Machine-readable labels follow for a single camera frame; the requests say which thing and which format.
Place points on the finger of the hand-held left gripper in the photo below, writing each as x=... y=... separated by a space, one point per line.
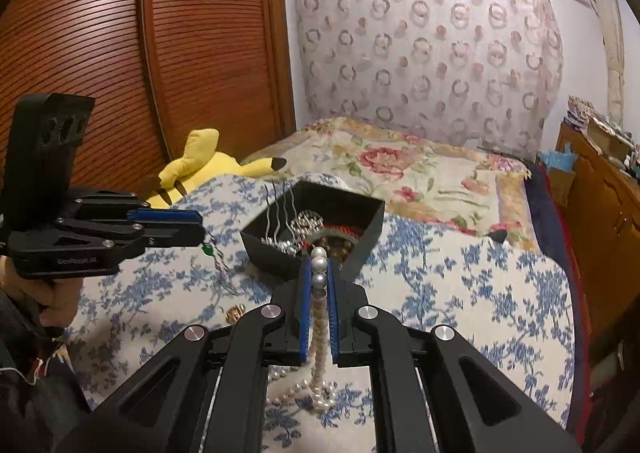
x=165 y=217
x=175 y=236

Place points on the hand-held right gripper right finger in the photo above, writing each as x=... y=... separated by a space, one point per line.
x=334 y=313

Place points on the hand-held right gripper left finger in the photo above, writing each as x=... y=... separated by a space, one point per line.
x=303 y=313

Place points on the silver ornate hairpin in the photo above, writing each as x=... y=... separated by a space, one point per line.
x=280 y=247

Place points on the silver bangle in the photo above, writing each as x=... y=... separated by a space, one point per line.
x=305 y=223

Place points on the black box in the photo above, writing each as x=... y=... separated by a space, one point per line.
x=367 y=228

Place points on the person's left hand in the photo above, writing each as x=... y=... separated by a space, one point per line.
x=50 y=303

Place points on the small gold ornament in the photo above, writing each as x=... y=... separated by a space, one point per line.
x=235 y=315

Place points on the yellow plush toy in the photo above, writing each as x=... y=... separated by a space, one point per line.
x=215 y=163

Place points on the blue floral cloth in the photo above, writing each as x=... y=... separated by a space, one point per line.
x=450 y=283

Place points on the pink floral bed blanket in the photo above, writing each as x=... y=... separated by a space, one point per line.
x=425 y=183

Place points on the wooden louvered wardrobe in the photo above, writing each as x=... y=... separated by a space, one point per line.
x=200 y=58

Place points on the small black object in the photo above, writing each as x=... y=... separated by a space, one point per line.
x=499 y=236

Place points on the person's dark jacket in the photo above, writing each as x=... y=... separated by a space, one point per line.
x=30 y=398

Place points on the dark blue bed sheet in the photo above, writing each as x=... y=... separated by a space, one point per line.
x=542 y=213

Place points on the circle patterned curtain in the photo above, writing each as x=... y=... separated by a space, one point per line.
x=425 y=58

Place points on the wooden cabinet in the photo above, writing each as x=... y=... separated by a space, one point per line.
x=605 y=213

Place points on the cardboard boxes stack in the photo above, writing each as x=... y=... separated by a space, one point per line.
x=600 y=133

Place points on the fabric wrapped pipe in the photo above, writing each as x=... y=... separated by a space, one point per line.
x=612 y=58

